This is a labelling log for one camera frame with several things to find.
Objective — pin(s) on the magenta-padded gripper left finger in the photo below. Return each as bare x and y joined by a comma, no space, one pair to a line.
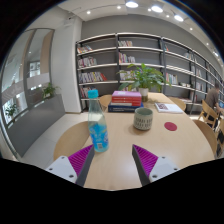
63,166

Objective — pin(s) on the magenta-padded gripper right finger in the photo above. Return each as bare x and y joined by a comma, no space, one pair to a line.
161,168

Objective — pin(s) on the clear blue-capped drink bottle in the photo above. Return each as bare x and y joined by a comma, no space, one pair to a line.
98,133

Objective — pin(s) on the rounded wooden chair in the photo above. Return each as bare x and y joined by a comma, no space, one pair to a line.
179,102
71,140
105,100
206,133

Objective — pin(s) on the flat round red coaster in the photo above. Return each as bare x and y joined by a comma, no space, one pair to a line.
170,126

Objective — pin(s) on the grey-green patterned mug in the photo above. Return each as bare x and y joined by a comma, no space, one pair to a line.
143,119

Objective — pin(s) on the white paperback book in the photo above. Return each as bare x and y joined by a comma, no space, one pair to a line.
170,108

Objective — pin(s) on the dark blue book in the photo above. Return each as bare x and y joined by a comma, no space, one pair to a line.
125,109

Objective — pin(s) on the slatted wooden chair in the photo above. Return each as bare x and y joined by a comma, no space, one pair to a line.
220,128
207,115

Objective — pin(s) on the small green potted plant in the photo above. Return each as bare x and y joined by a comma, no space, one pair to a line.
50,90
11,110

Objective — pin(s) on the pink book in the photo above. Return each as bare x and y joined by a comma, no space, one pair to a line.
126,93

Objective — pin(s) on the laptop with blue screen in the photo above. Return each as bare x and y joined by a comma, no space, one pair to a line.
221,105

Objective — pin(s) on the person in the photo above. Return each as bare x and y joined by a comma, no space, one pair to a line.
212,96

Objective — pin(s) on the grey shelf unit with books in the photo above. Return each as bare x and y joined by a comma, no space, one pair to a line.
100,60

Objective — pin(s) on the ceiling lights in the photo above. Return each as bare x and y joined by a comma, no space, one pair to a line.
131,4

